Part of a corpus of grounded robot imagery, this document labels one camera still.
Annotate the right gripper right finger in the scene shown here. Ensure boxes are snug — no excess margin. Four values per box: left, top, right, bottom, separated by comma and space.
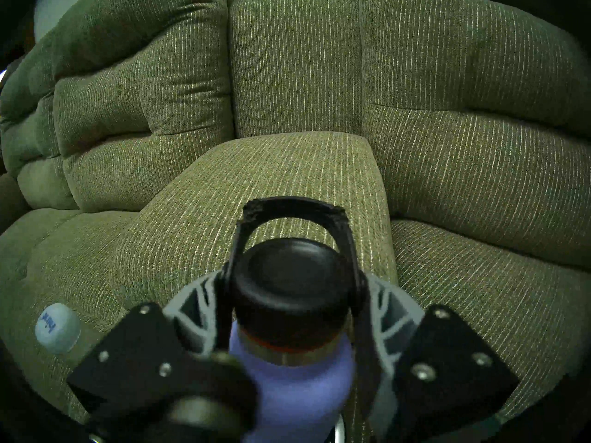
353, 274, 520, 443

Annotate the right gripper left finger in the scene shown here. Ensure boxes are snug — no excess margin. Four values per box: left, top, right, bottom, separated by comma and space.
67, 271, 259, 443

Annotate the clear plastic water bottle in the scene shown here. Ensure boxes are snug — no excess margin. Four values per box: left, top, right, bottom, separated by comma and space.
35, 303, 82, 355

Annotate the purple metal bottle black cap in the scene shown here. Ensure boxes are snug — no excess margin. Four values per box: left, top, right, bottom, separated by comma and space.
217, 196, 370, 443

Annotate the olive green fabric sofa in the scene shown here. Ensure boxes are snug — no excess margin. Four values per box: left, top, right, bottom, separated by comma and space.
0, 0, 591, 443

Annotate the olive console armrest lid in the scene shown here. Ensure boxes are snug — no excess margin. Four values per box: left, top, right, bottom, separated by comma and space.
111, 132, 398, 311

